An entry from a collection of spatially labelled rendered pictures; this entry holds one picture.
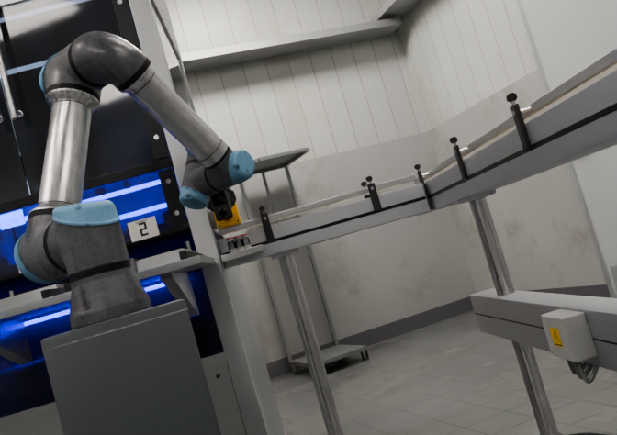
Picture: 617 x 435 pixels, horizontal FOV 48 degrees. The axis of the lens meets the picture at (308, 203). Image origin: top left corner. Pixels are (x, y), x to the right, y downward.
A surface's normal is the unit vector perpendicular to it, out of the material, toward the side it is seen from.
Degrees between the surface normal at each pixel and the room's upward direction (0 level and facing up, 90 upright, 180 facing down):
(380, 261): 90
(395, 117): 90
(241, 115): 90
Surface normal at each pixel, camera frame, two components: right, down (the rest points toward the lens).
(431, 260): 0.29, -0.16
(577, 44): -0.91, 0.24
